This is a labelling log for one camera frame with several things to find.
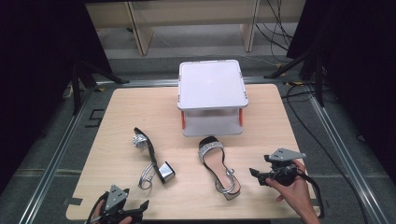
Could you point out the person's left hand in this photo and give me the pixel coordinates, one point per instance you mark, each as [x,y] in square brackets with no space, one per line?
[98,211]

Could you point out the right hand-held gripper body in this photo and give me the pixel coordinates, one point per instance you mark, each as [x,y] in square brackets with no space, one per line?
[285,174]

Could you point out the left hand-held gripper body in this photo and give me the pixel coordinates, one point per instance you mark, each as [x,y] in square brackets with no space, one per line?
[115,197]

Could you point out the metal floor rail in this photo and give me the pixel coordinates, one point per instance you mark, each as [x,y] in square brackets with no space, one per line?
[342,155]
[53,161]

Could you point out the white two-tier shoe rack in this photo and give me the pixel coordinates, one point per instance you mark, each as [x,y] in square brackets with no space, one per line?
[211,84]

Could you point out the light wooden desk frame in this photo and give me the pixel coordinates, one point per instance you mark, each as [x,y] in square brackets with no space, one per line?
[143,34]

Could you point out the person's right hand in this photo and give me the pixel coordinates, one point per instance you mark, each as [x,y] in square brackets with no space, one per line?
[297,193]

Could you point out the black metal stand legs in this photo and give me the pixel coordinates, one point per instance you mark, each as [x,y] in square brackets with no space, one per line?
[75,90]
[318,81]

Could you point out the black sandal with silver heel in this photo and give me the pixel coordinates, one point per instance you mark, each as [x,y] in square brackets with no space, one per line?
[214,161]
[151,152]

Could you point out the black curtain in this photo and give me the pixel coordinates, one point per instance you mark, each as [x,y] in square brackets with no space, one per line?
[37,77]
[364,77]

